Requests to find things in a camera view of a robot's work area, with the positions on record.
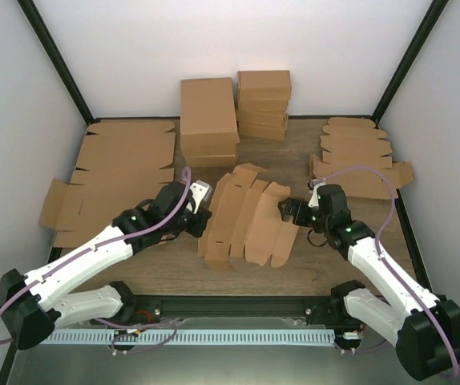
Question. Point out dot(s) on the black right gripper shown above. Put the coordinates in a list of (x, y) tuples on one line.
[(299, 219)]

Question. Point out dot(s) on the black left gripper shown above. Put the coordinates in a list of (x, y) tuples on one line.
[(197, 230)]

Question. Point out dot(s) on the small brown cardboard box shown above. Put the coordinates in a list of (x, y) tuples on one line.
[(246, 222)]

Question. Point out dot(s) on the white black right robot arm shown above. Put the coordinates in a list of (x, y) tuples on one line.
[(423, 328)]

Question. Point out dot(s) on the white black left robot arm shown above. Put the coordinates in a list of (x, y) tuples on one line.
[(35, 304)]

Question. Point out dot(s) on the large folded cardboard box bottom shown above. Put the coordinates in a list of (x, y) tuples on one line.
[(210, 161)]

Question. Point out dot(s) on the large folded cardboard box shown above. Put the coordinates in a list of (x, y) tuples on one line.
[(210, 161), (208, 124)]

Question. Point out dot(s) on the small folded box bottom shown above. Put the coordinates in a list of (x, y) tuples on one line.
[(263, 133)]

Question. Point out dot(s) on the large folded cardboard box top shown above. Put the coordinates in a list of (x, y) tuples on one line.
[(208, 124)]

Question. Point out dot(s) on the small folded box stack top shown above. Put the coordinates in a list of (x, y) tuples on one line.
[(264, 85)]

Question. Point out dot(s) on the stack of small flat blanks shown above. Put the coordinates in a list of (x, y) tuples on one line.
[(351, 142)]

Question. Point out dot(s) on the large flat cardboard blank rear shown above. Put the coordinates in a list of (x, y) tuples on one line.
[(142, 144)]

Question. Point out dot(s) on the large flat cardboard blank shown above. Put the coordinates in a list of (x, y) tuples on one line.
[(142, 144), (79, 210)]

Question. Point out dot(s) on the large flat cardboard blank front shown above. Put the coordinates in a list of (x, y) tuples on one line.
[(79, 210)]

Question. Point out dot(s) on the clear acrylic cover plate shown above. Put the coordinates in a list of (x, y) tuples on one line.
[(372, 363)]

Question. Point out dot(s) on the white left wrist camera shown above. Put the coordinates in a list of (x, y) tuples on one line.
[(200, 191)]

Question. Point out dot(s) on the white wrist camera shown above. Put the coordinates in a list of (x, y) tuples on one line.
[(314, 185), (200, 191)]

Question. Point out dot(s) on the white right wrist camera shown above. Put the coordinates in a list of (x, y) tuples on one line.
[(314, 185)]

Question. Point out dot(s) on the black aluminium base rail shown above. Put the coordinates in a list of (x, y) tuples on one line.
[(313, 310)]

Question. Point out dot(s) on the light blue slotted cable duct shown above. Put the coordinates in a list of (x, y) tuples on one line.
[(286, 337)]

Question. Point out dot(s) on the black frame post right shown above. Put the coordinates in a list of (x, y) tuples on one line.
[(422, 33)]

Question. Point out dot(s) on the black frame post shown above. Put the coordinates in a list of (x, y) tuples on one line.
[(422, 33), (38, 25)]

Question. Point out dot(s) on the black frame post left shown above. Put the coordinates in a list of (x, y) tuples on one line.
[(38, 25)]

